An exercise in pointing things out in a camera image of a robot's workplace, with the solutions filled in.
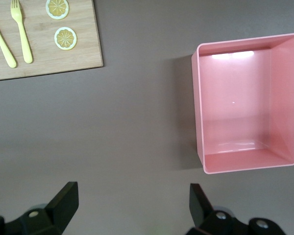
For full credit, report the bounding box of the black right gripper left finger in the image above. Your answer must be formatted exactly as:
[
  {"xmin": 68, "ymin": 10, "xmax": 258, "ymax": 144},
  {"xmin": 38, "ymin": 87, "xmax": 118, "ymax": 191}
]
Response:
[{"xmin": 0, "ymin": 181, "xmax": 79, "ymax": 235}]

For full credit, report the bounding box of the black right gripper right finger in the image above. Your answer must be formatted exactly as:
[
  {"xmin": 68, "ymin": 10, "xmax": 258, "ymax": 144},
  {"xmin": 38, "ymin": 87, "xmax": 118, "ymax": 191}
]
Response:
[{"xmin": 186, "ymin": 183, "xmax": 285, "ymax": 235}]

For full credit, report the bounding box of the pink plastic bin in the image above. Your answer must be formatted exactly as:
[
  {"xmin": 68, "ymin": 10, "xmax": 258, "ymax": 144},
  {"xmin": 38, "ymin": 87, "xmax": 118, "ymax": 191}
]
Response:
[{"xmin": 191, "ymin": 32, "xmax": 294, "ymax": 175}]

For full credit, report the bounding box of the wooden cutting board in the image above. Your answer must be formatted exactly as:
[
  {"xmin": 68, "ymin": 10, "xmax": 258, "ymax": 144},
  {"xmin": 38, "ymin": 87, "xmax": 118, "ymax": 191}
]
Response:
[{"xmin": 0, "ymin": 0, "xmax": 104, "ymax": 81}]

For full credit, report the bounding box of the yellow plastic fork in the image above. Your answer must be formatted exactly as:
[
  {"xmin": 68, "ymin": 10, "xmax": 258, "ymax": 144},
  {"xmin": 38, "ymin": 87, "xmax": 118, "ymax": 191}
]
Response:
[{"xmin": 10, "ymin": 0, "xmax": 33, "ymax": 64}]

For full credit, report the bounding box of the yellow plastic knife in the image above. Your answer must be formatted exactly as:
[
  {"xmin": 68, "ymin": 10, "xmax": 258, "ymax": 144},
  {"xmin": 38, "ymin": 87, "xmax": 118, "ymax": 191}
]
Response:
[{"xmin": 0, "ymin": 9, "xmax": 17, "ymax": 69}]

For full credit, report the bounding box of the lemon slice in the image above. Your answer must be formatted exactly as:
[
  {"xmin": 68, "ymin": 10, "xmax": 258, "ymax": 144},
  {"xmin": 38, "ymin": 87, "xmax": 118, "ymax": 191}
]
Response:
[
  {"xmin": 54, "ymin": 26, "xmax": 78, "ymax": 51},
  {"xmin": 45, "ymin": 0, "xmax": 70, "ymax": 20}
]

